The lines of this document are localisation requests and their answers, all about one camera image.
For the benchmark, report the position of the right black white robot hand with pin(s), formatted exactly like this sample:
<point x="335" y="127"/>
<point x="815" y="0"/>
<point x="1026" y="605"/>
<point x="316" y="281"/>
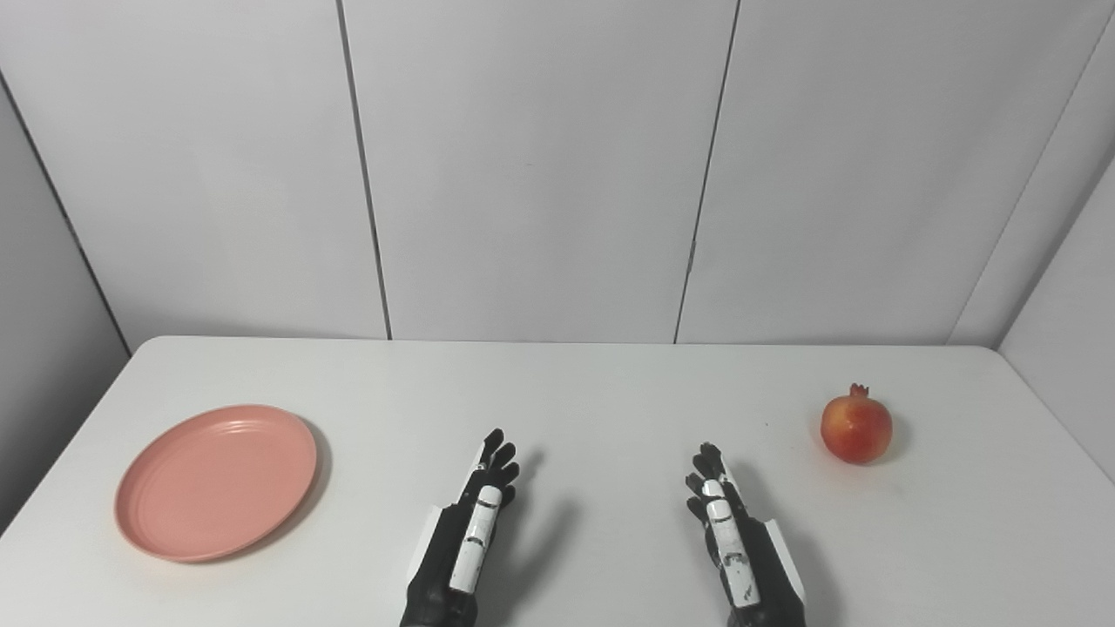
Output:
<point x="758" y="566"/>

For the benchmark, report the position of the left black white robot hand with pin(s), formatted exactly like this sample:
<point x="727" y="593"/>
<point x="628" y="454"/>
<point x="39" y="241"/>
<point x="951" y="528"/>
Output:
<point x="444" y="566"/>

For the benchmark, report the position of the red yellow pomegranate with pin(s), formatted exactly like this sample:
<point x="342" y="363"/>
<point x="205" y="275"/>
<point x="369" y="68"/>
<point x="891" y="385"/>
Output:
<point x="856" y="428"/>

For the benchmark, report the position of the pink round plate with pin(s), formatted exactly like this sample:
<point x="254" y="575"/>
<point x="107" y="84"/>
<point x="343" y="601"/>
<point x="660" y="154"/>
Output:
<point x="216" y="483"/>

